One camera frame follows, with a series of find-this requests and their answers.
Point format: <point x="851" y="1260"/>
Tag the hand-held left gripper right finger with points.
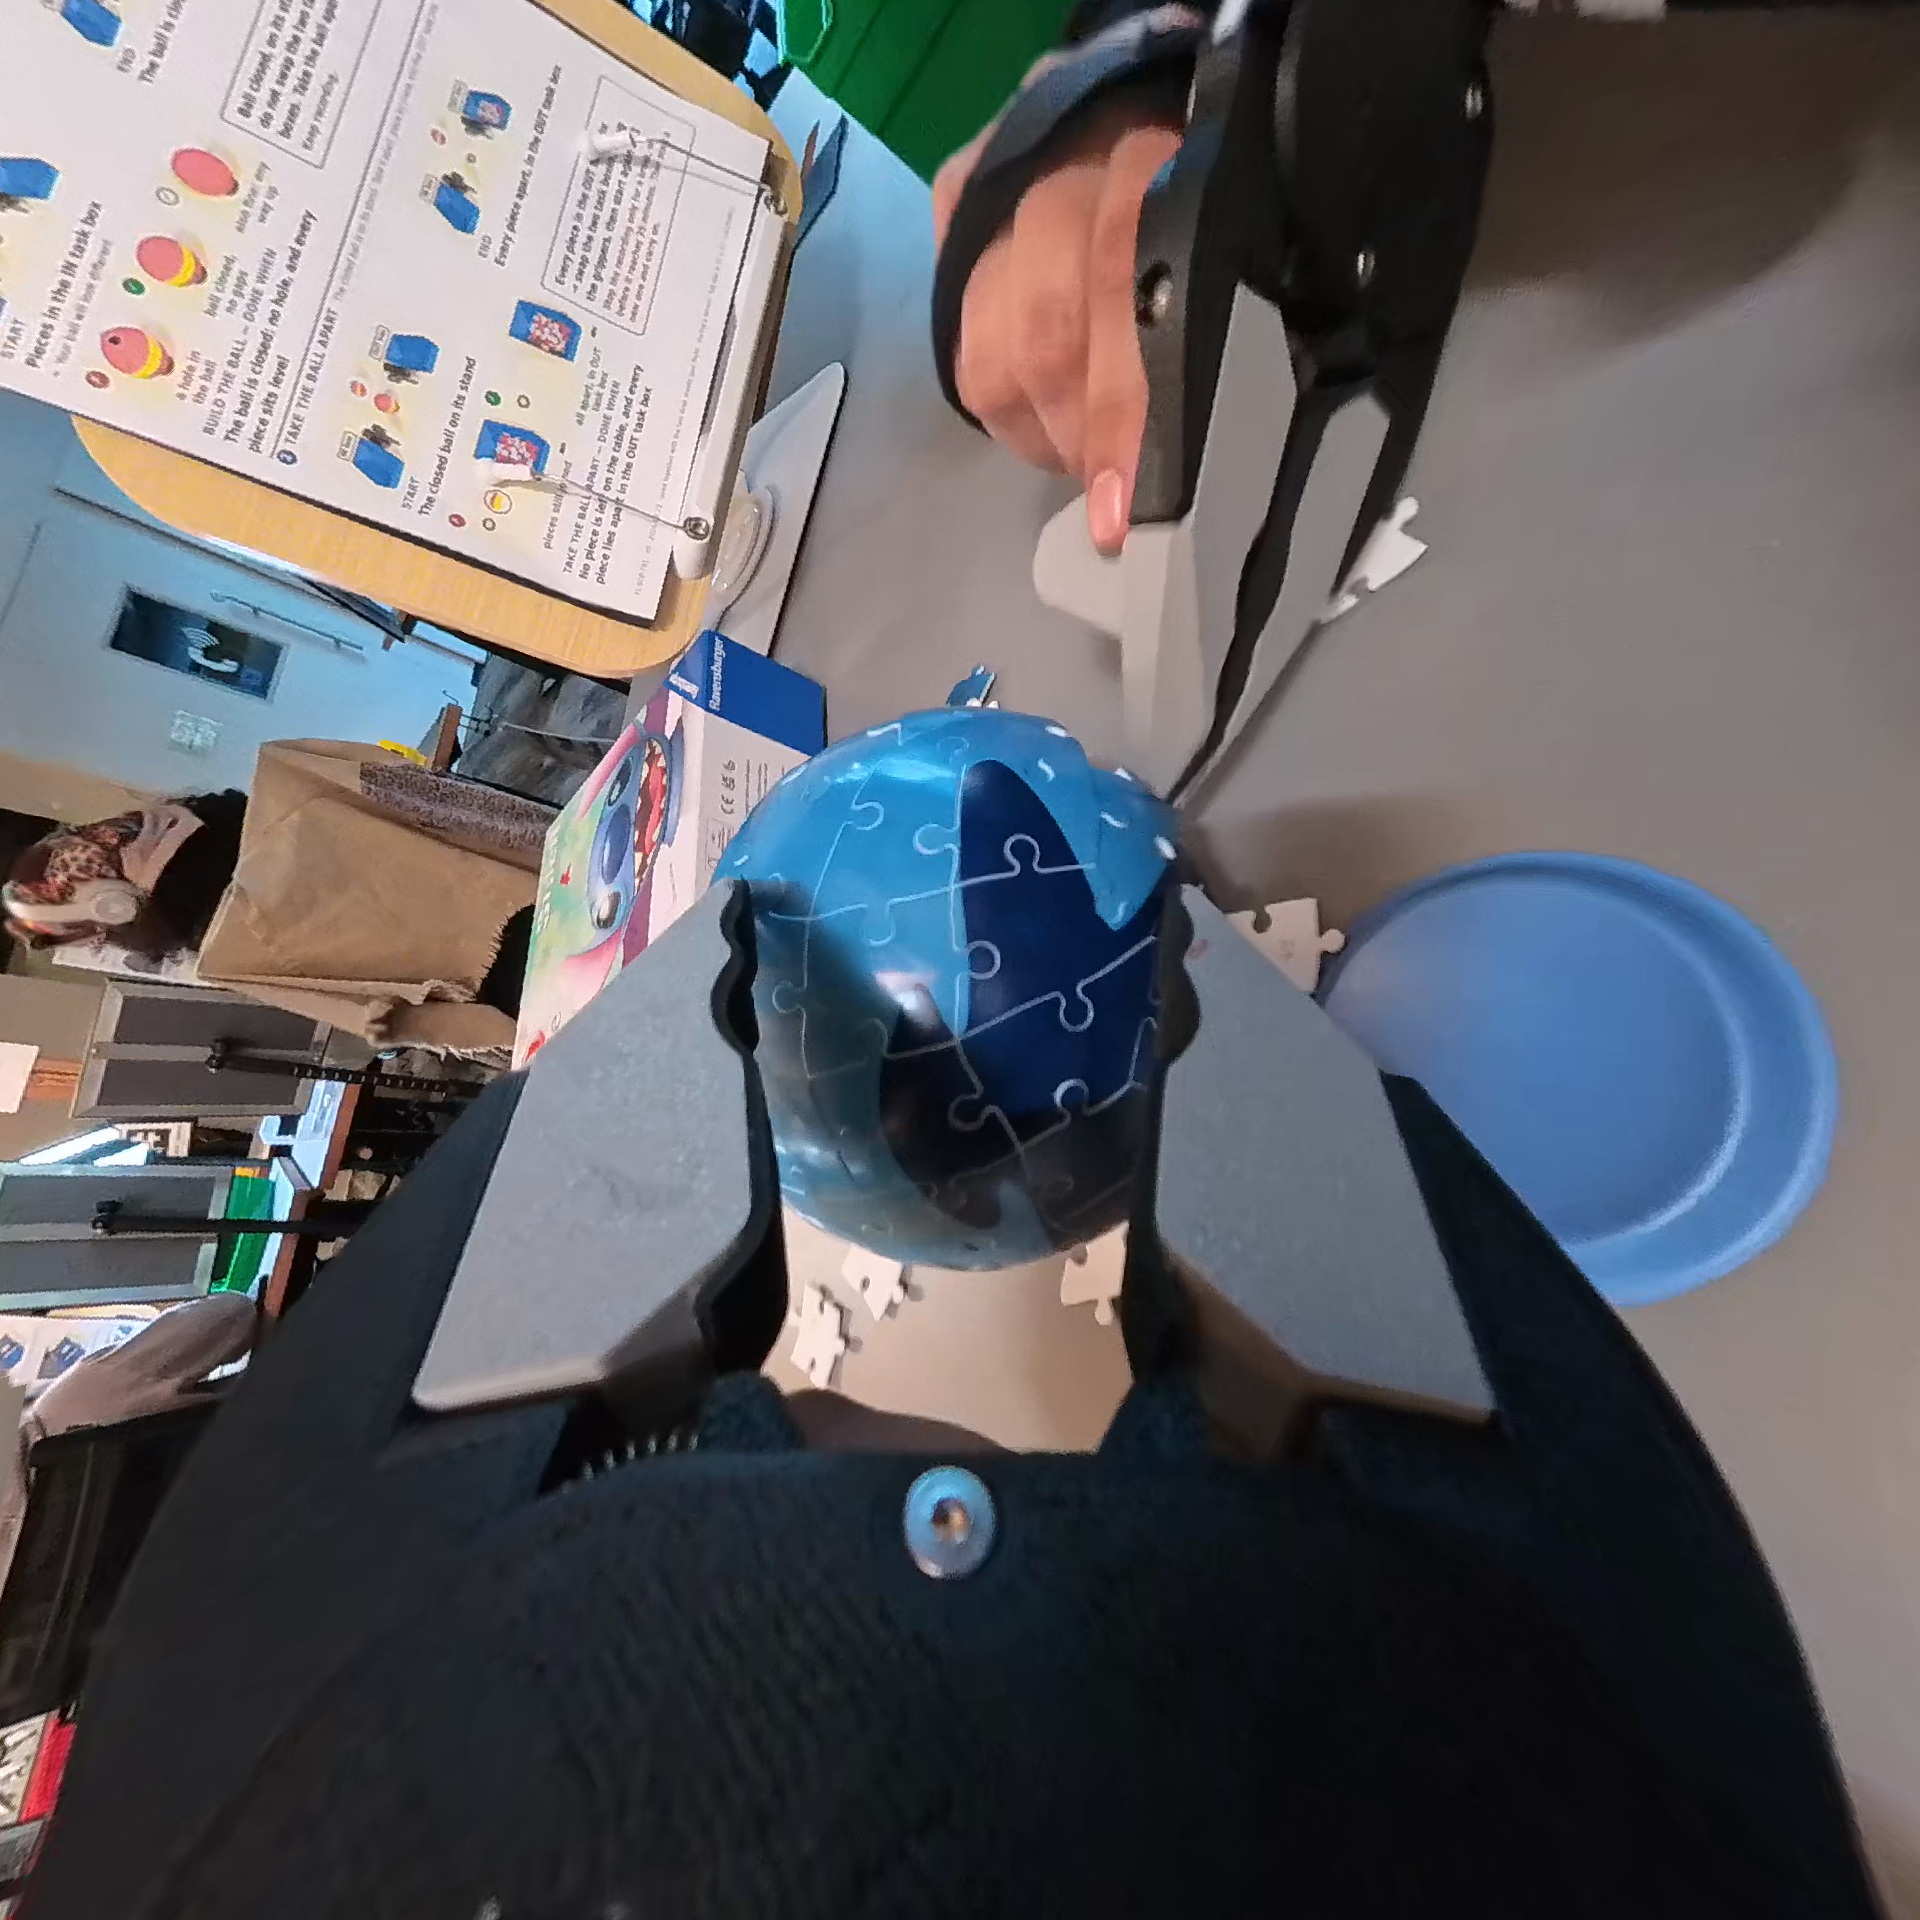
<point x="1304" y="1201"/>

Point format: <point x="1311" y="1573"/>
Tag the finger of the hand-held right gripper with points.
<point x="1214" y="571"/>
<point x="1335" y="511"/>

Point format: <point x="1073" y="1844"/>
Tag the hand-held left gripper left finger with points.
<point x="601" y="1201"/>

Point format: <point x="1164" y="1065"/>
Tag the white puzzle piece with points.
<point x="1380" y="554"/>
<point x="878" y="1278"/>
<point x="1092" y="1283"/>
<point x="1290" y="938"/>
<point x="822" y="1334"/>

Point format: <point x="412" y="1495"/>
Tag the blue plastic ball stand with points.
<point x="1575" y="1051"/>

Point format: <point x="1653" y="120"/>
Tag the blue puzzle ball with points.
<point x="870" y="900"/>

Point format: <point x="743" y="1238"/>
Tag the colourful cartoon puzzle box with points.
<point x="720" y="751"/>

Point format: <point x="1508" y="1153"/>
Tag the person's right hand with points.
<point x="1051" y="301"/>

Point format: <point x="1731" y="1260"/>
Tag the beige cloth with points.
<point x="330" y="885"/>

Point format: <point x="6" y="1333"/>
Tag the green plastic bin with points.
<point x="915" y="75"/>

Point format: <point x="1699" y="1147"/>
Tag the wooden document stand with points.
<point x="300" y="525"/>

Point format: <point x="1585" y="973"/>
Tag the dark wall sign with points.
<point x="195" y="644"/>

